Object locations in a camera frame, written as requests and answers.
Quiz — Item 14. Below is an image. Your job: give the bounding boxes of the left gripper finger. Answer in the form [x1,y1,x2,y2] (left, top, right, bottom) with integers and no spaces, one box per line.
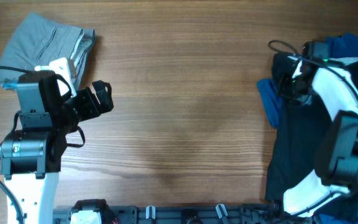
[96,91,114,113]
[92,80,112,93]

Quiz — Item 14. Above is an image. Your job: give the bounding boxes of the black shorts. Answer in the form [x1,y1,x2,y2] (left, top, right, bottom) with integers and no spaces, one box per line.
[265,61,358,200]

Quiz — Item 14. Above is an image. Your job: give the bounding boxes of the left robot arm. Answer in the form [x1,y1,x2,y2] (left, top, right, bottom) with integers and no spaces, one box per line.
[0,70,114,223]

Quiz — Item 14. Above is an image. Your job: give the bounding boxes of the folded light blue garment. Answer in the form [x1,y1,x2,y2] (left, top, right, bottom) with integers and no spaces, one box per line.
[1,82,17,91]

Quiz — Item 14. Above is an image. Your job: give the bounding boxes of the folded grey shorts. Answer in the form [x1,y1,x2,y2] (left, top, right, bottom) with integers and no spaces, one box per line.
[0,12,96,89]

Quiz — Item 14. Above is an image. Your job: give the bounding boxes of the blue t-shirt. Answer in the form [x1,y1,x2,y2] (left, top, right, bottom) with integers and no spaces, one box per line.
[257,32,358,224]

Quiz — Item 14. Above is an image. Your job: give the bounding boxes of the right black cable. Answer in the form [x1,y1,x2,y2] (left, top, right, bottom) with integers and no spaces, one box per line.
[268,39,358,218]

